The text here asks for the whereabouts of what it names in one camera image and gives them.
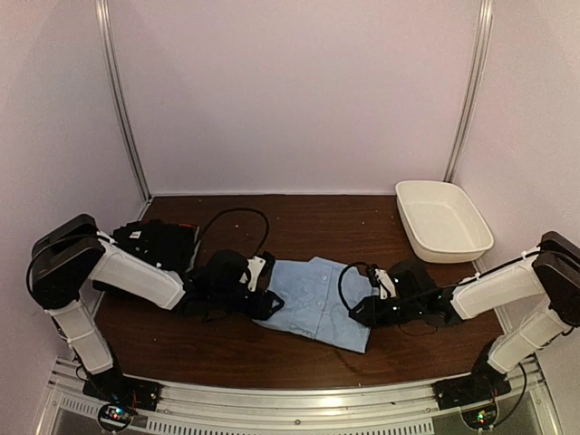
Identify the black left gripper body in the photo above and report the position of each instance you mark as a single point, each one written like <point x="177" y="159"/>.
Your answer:
<point x="225" y="299"/>

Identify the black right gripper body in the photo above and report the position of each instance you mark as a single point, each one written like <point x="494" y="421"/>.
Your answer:
<point x="409" y="309"/>

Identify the light blue long sleeve shirt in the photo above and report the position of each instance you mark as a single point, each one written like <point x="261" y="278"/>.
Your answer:
<point x="313" y="292"/>

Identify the grey shirt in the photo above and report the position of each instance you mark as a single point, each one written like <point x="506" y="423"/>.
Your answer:
<point x="195" y="248"/>

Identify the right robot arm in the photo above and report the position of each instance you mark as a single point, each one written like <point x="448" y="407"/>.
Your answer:
<point x="543" y="282"/>

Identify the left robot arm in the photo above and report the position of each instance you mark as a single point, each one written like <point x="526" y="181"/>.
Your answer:
<point x="78" y="256"/>

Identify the white plastic tub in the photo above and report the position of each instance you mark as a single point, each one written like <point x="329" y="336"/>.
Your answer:
<point x="442" y="223"/>

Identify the right circuit board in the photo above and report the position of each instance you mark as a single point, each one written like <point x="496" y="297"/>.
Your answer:
<point x="480" y="418"/>

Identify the circuit board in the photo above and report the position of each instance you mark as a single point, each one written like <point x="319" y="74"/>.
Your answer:
<point x="112" y="417"/>
<point x="480" y="418"/>

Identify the left circuit board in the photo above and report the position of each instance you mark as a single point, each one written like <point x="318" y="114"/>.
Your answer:
<point x="112" y="417"/>

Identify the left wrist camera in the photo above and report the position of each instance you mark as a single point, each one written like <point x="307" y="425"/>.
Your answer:
<point x="257" y="267"/>

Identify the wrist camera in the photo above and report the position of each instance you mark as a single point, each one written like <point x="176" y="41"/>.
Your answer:
<point x="382" y="283"/>
<point x="257" y="267"/>

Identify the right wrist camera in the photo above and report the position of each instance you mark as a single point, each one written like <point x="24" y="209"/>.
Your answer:
<point x="382" y="283"/>

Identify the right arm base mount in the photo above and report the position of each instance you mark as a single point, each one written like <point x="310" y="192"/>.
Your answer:
<point x="482" y="384"/>

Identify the front aluminium frame rail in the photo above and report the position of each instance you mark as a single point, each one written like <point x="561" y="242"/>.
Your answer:
<point x="403" y="408"/>

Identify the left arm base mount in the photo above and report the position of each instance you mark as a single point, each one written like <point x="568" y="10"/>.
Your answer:
<point x="115" y="387"/>

